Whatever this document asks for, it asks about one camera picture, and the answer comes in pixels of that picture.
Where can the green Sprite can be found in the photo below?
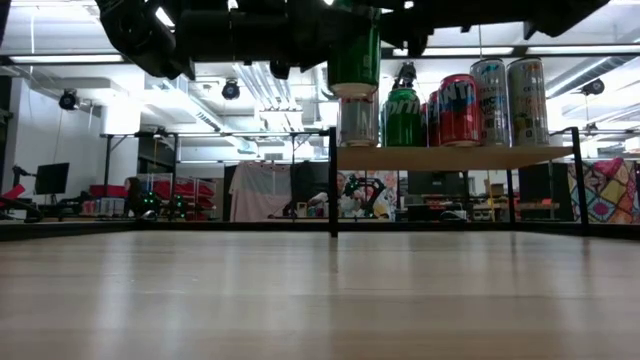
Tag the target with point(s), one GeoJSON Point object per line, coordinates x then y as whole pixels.
{"type": "Point", "coordinates": [355, 60]}
{"type": "Point", "coordinates": [402, 120]}

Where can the silver Diet Coke can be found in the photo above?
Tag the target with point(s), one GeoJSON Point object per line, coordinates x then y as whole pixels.
{"type": "Point", "coordinates": [359, 122]}

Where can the white Celsius can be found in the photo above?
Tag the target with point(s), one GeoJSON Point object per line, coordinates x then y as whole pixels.
{"type": "Point", "coordinates": [528, 102]}
{"type": "Point", "coordinates": [492, 102]}

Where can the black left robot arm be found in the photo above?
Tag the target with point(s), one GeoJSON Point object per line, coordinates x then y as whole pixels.
{"type": "Point", "coordinates": [200, 35]}

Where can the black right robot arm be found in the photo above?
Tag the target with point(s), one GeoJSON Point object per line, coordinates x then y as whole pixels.
{"type": "Point", "coordinates": [500, 12]}

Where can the black overhead crossbar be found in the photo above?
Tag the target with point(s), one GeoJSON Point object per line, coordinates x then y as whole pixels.
{"type": "Point", "coordinates": [550, 50]}

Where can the white hanging T-shirt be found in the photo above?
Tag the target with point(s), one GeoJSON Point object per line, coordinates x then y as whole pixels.
{"type": "Point", "coordinates": [257, 190]}

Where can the person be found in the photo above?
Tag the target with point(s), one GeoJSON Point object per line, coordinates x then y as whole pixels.
{"type": "Point", "coordinates": [345, 192]}
{"type": "Point", "coordinates": [132, 192]}

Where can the red storage bin rack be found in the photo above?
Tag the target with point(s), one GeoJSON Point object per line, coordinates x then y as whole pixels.
{"type": "Point", "coordinates": [185, 192]}

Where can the background robot with green lights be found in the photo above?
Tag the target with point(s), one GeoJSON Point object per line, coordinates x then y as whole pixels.
{"type": "Point", "coordinates": [160, 204]}

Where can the colourful patchwork quilt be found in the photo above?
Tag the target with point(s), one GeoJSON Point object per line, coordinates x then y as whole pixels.
{"type": "Point", "coordinates": [607, 192]}

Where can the black computer monitor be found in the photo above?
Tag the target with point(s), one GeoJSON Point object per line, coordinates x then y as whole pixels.
{"type": "Point", "coordinates": [52, 178]}

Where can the black ceiling camera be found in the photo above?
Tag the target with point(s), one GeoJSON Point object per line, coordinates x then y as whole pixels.
{"type": "Point", "coordinates": [68, 100]}
{"type": "Point", "coordinates": [230, 90]}
{"type": "Point", "coordinates": [593, 86]}

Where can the wooden shelf with black frame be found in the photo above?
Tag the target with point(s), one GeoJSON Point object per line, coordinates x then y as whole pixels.
{"type": "Point", "coordinates": [450, 159]}

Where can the black metal table frame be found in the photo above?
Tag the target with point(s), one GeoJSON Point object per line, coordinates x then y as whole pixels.
{"type": "Point", "coordinates": [140, 226]}

